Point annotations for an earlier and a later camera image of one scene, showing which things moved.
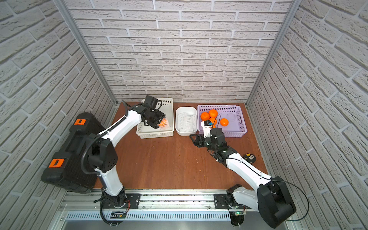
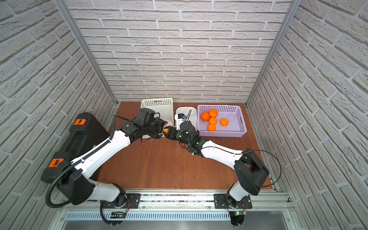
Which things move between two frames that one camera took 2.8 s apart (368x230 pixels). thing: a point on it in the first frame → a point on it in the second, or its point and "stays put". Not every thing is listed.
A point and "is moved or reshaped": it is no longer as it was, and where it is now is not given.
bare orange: (212, 113) stays put
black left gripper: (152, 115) → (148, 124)
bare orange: (205, 116) stays put
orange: (164, 124) is moved or reshaped
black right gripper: (200, 139) → (172, 131)
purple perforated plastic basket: (236, 127) stays put
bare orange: (224, 122) stays put
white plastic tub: (186, 120) stays put
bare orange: (212, 120) stays put
